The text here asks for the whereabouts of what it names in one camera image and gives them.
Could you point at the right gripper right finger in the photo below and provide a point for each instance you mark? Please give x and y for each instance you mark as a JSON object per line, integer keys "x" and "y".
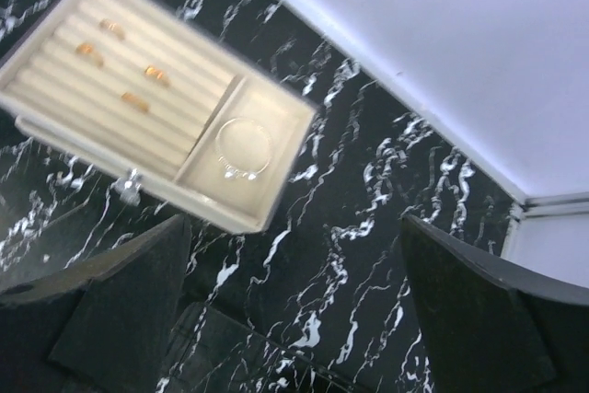
{"x": 489, "y": 325}

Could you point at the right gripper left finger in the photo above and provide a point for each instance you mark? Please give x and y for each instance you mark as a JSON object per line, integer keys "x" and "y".
{"x": 101, "y": 325}

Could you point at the beige jewelry tray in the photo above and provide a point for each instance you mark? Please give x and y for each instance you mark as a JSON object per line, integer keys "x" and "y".
{"x": 158, "y": 105}

